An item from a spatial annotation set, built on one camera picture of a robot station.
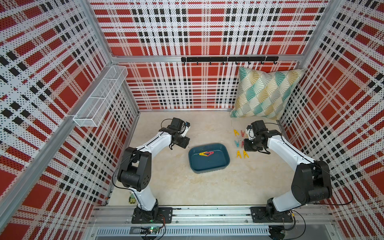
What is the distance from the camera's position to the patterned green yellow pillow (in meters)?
0.92

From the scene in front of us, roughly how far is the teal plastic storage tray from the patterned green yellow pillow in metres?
0.36

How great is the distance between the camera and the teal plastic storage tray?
0.88 m
